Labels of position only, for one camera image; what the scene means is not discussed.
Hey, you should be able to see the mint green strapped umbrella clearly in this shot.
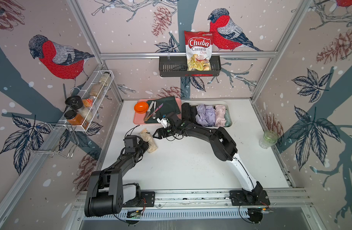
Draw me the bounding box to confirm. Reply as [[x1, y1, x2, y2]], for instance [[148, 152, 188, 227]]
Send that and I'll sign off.
[[224, 109, 232, 127]]

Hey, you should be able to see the Chuba cassava chips bag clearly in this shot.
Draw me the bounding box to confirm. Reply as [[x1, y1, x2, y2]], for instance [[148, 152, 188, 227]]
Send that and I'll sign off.
[[184, 31, 213, 71]]

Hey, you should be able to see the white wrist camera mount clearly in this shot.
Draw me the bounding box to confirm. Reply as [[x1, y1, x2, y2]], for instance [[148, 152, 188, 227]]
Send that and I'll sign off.
[[157, 118, 169, 128]]

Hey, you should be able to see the white handled knife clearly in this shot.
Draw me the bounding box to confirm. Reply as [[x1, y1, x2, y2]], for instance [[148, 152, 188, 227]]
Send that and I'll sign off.
[[143, 101, 154, 122]]

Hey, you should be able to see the iridescent ornate butter knife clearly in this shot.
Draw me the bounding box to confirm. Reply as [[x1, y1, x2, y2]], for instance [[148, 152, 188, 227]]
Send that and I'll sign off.
[[148, 103, 163, 120]]

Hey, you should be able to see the black sleeved umbrella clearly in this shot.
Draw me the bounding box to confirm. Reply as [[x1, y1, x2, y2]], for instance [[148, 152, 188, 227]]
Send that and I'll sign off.
[[181, 103, 191, 122]]

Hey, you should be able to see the white wire spice rack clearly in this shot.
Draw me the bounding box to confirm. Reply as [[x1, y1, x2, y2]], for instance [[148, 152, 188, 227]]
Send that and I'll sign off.
[[66, 70, 113, 132]]

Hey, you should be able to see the white handled silver spoon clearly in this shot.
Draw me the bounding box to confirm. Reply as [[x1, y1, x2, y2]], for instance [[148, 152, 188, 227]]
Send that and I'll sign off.
[[152, 102, 157, 119]]

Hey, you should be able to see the beige striped umbrella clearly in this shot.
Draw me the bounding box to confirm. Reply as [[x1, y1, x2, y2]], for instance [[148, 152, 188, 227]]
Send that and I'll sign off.
[[140, 128, 158, 153]]

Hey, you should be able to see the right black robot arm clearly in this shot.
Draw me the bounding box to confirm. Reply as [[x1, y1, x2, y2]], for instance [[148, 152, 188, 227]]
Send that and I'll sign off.
[[153, 113, 263, 204]]

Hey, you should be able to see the pink plastic tray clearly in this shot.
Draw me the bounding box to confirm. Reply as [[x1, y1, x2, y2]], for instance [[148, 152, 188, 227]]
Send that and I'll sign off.
[[133, 98, 182, 125]]

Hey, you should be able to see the orange spice jar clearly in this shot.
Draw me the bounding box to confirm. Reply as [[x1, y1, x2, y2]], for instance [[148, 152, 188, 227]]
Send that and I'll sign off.
[[64, 110, 85, 126]]

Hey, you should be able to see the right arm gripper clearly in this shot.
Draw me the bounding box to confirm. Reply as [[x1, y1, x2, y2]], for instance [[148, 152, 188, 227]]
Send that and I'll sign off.
[[150, 126, 176, 141]]

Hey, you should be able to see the black wall basket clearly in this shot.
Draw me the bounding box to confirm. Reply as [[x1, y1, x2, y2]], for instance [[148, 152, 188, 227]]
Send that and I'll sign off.
[[159, 55, 222, 78]]

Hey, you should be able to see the wire hook rack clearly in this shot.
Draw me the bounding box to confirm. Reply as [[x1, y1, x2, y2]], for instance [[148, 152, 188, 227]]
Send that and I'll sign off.
[[27, 121, 79, 159]]

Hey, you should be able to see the cream storage box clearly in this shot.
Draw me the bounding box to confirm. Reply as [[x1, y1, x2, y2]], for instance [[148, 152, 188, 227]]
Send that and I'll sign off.
[[181, 100, 233, 126]]

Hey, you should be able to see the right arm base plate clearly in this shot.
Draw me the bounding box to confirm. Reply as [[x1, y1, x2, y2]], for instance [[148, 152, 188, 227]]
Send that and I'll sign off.
[[229, 190, 271, 206]]

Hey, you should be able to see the green lidded glass jar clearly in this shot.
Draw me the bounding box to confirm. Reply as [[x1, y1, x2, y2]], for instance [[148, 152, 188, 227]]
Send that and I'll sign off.
[[259, 130, 279, 149]]

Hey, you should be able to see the pink umbrella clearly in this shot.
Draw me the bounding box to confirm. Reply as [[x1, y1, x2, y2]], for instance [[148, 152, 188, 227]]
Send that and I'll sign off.
[[215, 105, 226, 127]]

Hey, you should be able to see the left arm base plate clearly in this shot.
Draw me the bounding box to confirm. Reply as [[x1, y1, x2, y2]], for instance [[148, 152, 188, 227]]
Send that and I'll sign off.
[[123, 191, 155, 208]]

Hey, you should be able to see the lavender umbrella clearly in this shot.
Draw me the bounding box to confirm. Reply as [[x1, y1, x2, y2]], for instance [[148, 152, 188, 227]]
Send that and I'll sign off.
[[205, 105, 216, 127], [196, 104, 208, 127]]

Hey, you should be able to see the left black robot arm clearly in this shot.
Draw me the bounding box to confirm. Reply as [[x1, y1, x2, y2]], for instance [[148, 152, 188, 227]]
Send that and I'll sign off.
[[85, 135, 149, 217]]

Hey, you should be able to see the black lidded spice jar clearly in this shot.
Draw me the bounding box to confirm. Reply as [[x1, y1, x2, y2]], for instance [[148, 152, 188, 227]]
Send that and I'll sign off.
[[65, 95, 84, 111]]

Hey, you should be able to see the dark green cloth napkin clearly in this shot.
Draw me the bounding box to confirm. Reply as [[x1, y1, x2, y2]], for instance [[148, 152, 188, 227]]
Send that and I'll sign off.
[[145, 96, 181, 124]]

